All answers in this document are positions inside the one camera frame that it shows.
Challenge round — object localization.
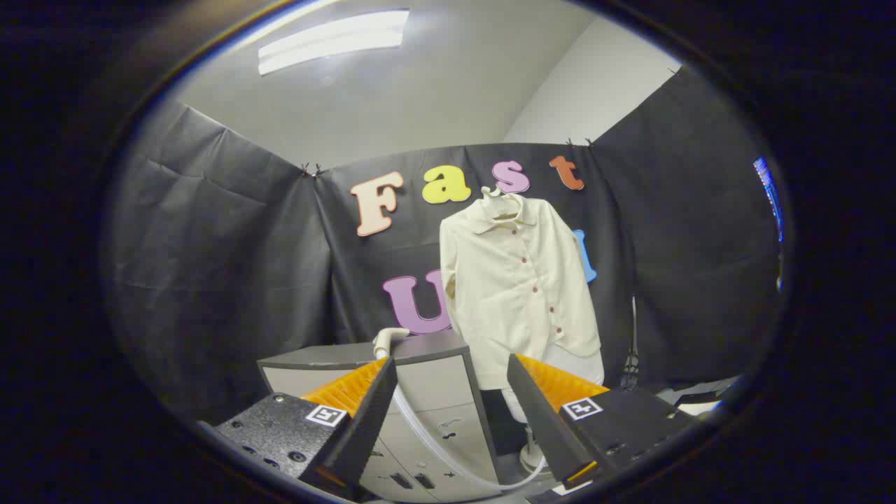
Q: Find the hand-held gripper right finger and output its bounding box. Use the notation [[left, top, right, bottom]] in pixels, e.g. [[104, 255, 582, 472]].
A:
[[507, 353, 694, 491]]

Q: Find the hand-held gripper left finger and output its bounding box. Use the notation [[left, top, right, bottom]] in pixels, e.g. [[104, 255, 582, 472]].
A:
[[213, 357, 398, 491]]

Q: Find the white garment steamer head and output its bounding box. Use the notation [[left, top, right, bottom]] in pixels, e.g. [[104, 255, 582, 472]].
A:
[[373, 328, 410, 359]]

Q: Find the cream button shirt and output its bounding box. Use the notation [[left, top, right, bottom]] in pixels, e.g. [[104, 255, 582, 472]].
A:
[[439, 192, 603, 391]]

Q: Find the grey cabinet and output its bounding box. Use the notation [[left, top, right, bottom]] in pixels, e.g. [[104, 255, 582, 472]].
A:
[[257, 330, 505, 503]]

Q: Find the black backdrop cloth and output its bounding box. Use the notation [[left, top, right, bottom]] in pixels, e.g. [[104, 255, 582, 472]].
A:
[[105, 66, 785, 428]]

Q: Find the ceiling light panel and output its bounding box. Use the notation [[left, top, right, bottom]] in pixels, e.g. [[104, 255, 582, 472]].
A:
[[258, 8, 411, 76]]

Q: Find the clear steamer hose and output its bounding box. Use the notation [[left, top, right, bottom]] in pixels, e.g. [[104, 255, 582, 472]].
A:
[[388, 381, 548, 491]]

